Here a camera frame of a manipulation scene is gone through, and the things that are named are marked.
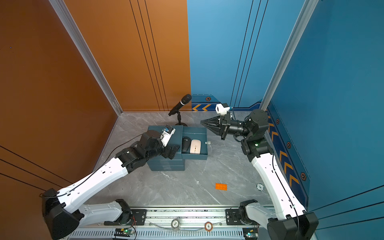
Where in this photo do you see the left green circuit board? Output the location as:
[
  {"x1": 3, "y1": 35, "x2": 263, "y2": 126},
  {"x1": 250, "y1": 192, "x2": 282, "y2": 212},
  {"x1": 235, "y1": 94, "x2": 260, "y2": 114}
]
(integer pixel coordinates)
[{"x1": 114, "y1": 228, "x2": 136, "y2": 239}]

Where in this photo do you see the green circuit board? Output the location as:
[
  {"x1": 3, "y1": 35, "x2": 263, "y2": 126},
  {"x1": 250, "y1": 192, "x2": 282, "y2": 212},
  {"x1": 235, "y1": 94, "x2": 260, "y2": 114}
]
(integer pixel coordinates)
[
  {"x1": 114, "y1": 228, "x2": 136, "y2": 239},
  {"x1": 242, "y1": 228, "x2": 259, "y2": 240}
]

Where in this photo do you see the grey round rail sticker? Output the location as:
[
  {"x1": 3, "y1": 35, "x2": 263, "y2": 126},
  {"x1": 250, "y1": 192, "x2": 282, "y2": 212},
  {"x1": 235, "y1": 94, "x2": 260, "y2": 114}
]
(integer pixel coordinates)
[{"x1": 171, "y1": 219, "x2": 181, "y2": 230}]

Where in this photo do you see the right green circuit board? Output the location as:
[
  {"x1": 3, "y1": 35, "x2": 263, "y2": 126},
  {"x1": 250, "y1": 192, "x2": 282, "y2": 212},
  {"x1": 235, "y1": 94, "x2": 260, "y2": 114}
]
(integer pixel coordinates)
[{"x1": 242, "y1": 228, "x2": 259, "y2": 240}]

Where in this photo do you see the aluminium front rail frame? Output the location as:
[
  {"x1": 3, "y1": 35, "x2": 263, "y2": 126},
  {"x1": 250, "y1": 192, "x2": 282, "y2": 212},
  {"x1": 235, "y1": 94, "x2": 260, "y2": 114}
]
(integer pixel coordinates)
[{"x1": 66, "y1": 206, "x2": 270, "y2": 240}]

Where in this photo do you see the black microphone stand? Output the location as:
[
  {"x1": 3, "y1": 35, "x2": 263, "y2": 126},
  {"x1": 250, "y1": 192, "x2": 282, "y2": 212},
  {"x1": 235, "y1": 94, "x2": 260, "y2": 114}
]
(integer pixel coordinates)
[{"x1": 176, "y1": 111, "x2": 188, "y2": 127}]

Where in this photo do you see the teal top drawer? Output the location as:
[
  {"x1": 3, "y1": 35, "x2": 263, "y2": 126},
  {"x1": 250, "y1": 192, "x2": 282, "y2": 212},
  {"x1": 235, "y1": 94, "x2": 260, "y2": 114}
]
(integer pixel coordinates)
[{"x1": 182, "y1": 127, "x2": 208, "y2": 161}]

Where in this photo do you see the black microphone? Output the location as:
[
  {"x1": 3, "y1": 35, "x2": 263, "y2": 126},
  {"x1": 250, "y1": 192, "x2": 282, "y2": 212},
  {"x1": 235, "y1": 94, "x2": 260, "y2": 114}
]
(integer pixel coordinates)
[{"x1": 168, "y1": 94, "x2": 192, "y2": 116}]

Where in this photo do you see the black computer mouse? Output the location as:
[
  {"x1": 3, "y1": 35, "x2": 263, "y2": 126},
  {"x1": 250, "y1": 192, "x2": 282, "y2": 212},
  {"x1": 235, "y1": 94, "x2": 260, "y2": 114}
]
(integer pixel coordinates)
[{"x1": 182, "y1": 137, "x2": 192, "y2": 153}]

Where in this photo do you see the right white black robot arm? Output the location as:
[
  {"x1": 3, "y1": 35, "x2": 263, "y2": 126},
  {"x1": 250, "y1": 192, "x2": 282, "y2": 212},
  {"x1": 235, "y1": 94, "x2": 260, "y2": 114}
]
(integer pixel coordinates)
[{"x1": 201, "y1": 104, "x2": 319, "y2": 240}]

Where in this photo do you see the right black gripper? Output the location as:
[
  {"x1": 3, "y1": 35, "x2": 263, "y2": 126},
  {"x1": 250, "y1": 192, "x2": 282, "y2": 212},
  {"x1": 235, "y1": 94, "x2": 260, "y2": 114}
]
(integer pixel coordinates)
[{"x1": 203, "y1": 114, "x2": 254, "y2": 143}]

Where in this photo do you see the orange round rail sticker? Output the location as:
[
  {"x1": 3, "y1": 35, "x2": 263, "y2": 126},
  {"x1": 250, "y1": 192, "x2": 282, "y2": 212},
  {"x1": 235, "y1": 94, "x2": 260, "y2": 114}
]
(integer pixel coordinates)
[{"x1": 204, "y1": 222, "x2": 213, "y2": 232}]

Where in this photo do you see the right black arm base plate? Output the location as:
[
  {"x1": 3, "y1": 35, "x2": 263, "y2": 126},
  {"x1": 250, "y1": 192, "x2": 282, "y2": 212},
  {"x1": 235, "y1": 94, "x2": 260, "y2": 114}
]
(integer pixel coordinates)
[{"x1": 225, "y1": 209, "x2": 268, "y2": 228}]

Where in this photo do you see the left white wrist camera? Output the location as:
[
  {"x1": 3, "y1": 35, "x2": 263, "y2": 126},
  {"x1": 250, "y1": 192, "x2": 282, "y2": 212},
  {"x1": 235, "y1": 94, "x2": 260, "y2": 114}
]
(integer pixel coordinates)
[{"x1": 161, "y1": 125, "x2": 176, "y2": 147}]

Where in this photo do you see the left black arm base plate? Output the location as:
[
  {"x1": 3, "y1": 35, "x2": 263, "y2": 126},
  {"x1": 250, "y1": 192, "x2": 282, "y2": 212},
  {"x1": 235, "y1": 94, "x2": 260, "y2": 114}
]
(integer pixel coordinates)
[{"x1": 104, "y1": 209, "x2": 147, "y2": 226}]

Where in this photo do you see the orange toy brick plate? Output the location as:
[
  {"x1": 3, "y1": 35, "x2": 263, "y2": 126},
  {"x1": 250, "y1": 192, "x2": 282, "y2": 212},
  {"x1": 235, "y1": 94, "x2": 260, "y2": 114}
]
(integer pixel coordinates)
[{"x1": 215, "y1": 183, "x2": 228, "y2": 191}]

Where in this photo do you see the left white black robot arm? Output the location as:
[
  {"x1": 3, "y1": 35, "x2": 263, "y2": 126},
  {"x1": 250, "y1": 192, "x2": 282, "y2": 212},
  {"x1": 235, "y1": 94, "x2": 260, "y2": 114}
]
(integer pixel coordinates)
[{"x1": 41, "y1": 125, "x2": 180, "y2": 240}]

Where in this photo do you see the teal drawer cabinet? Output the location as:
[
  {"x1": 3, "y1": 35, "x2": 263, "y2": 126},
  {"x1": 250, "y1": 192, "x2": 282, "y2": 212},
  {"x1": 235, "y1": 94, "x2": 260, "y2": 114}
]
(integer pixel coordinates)
[{"x1": 147, "y1": 126, "x2": 185, "y2": 171}]

